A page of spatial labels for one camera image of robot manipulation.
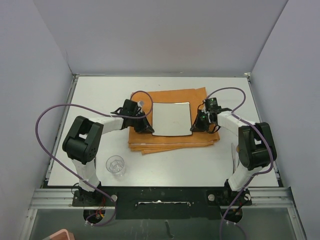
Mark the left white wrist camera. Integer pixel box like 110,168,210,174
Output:
137,100,144,108

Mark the clear drinking glass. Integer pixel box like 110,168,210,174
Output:
105,155,126,177

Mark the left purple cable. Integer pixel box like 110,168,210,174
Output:
35,90,154,228

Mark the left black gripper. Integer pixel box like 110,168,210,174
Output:
129,110,154,134

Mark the silver table knife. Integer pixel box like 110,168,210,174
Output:
231,143,237,173

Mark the white square plate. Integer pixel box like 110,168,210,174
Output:
152,102,192,137

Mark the pink box corner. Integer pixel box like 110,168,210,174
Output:
49,229,75,240

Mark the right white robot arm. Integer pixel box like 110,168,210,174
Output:
190,97,277,205

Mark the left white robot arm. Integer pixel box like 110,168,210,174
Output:
62,99,155,206

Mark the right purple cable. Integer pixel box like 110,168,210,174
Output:
204,86,276,240

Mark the purple cable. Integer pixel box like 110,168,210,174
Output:
35,90,154,228
204,86,276,240

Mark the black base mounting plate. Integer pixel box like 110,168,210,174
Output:
72,186,252,222

